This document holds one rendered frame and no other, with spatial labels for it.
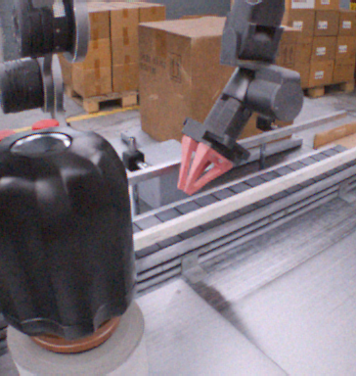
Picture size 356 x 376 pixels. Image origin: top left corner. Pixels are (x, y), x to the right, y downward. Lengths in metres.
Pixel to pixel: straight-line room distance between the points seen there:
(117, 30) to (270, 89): 3.30
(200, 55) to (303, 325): 0.53
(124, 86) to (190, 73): 3.12
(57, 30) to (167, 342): 0.70
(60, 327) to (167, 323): 0.31
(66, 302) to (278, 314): 0.44
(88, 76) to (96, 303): 3.63
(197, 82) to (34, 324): 0.70
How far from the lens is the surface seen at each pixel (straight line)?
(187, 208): 0.71
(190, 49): 0.84
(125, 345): 0.25
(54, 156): 0.19
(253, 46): 0.63
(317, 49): 4.30
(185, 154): 0.64
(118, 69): 3.90
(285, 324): 0.59
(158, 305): 0.53
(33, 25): 0.96
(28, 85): 1.44
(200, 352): 0.48
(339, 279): 0.68
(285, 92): 0.58
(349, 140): 1.18
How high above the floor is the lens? 1.25
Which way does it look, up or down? 29 degrees down
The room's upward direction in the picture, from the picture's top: straight up
